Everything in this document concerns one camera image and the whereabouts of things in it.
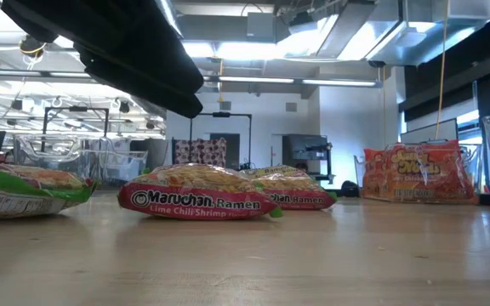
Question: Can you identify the red Saucy Noods noodle pack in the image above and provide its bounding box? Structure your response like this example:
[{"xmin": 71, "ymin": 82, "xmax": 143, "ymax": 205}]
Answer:
[{"xmin": 362, "ymin": 139, "xmax": 481, "ymax": 205}]

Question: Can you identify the black monitor on cart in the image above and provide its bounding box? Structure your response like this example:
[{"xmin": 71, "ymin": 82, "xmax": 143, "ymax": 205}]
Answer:
[{"xmin": 282, "ymin": 133, "xmax": 334, "ymax": 184}]

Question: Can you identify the long ceiling light strip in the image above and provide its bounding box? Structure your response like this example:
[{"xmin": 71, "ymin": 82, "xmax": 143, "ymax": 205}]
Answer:
[{"xmin": 0, "ymin": 70, "xmax": 382, "ymax": 88}]

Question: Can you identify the black round floor object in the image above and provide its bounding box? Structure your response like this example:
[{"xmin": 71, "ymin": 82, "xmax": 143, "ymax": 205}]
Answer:
[{"xmin": 340, "ymin": 180, "xmax": 361, "ymax": 199}]

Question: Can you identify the green pink Maruchan ramen pack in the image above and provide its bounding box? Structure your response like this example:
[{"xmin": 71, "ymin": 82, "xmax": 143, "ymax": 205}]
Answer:
[
  {"xmin": 240, "ymin": 164, "xmax": 339, "ymax": 212},
  {"xmin": 117, "ymin": 162, "xmax": 283, "ymax": 221},
  {"xmin": 0, "ymin": 162, "xmax": 99, "ymax": 221}
]

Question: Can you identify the yellow hanging cable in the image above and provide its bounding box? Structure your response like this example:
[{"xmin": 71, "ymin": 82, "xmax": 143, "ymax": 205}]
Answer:
[{"xmin": 434, "ymin": 0, "xmax": 451, "ymax": 141}]

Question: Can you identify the black gantry frame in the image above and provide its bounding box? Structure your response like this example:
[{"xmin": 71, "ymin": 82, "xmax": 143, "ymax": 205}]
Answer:
[
  {"xmin": 189, "ymin": 110, "xmax": 254, "ymax": 169},
  {"xmin": 42, "ymin": 105, "xmax": 111, "ymax": 152}
]

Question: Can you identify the silver rectangular air duct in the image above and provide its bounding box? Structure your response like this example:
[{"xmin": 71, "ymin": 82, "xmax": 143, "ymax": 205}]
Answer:
[{"xmin": 276, "ymin": 0, "xmax": 490, "ymax": 65}]

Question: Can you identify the black yellow cord reel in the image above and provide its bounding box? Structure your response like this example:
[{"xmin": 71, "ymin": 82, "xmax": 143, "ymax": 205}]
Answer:
[{"xmin": 18, "ymin": 33, "xmax": 48, "ymax": 59}]

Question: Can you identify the floral patterned panel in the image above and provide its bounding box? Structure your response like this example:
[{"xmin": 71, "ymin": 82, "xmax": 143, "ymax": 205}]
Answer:
[{"xmin": 172, "ymin": 138, "xmax": 228, "ymax": 167}]

